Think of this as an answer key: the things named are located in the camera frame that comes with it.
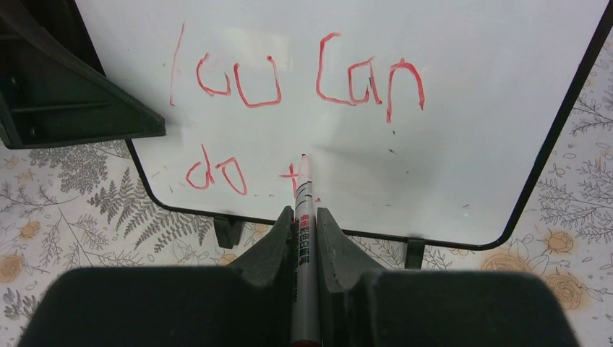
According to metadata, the floral patterned table mat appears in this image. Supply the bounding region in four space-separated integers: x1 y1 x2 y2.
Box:
1 40 612 346

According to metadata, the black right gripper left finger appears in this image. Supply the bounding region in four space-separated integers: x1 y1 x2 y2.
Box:
19 207 293 346

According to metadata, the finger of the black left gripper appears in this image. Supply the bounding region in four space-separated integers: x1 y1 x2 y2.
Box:
1 1 166 149

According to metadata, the small black-framed whiteboard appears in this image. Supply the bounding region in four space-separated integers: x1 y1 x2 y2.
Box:
77 1 612 249

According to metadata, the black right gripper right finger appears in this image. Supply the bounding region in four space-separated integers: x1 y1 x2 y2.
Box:
317 207 579 346

